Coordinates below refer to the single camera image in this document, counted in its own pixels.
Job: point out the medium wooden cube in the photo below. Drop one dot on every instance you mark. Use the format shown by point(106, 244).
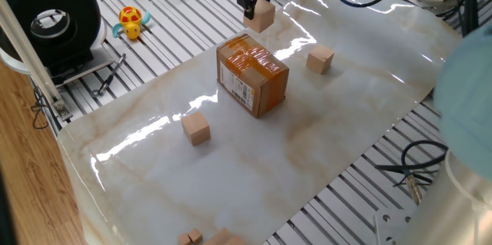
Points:
point(236, 241)
point(218, 237)

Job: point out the glossy marble pattern mat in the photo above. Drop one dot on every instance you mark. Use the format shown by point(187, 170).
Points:
point(238, 176)

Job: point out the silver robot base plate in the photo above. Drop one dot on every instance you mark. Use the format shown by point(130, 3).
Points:
point(392, 226)

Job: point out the black and silver pen tool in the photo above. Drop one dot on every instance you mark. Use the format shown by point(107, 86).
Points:
point(109, 78)

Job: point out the yellow turtle toy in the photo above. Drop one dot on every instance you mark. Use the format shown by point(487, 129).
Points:
point(130, 20)

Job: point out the aluminium profile brace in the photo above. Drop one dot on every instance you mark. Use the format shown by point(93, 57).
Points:
point(27, 51)

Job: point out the white flat base board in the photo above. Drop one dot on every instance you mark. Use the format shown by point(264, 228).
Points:
point(92, 64)

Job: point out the cardboard box with orange tape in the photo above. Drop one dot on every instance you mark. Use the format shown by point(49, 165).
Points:
point(251, 72)

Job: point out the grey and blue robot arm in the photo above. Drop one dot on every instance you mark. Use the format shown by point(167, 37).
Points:
point(467, 95)

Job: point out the large wooden cube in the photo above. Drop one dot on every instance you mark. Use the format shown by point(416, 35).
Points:
point(263, 16)
point(196, 128)
point(320, 58)

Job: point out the small wooden cube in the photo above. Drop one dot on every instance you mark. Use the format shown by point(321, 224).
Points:
point(183, 239)
point(195, 236)

